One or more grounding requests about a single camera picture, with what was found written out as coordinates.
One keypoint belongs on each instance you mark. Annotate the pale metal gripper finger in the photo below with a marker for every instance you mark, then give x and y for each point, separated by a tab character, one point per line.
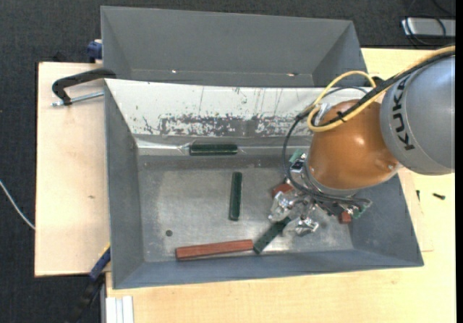
302	226
279	207

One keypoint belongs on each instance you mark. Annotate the grey metal bin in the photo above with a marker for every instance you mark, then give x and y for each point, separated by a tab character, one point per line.
202	205

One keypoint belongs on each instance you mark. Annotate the red-brown flat block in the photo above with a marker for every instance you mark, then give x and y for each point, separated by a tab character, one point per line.
283	190
213	250

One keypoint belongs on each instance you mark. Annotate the dark green flat block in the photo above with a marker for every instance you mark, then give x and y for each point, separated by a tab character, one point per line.
213	149
267	238
236	196

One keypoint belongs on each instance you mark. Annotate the pale wood board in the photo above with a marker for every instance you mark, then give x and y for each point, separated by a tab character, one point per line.
68	176

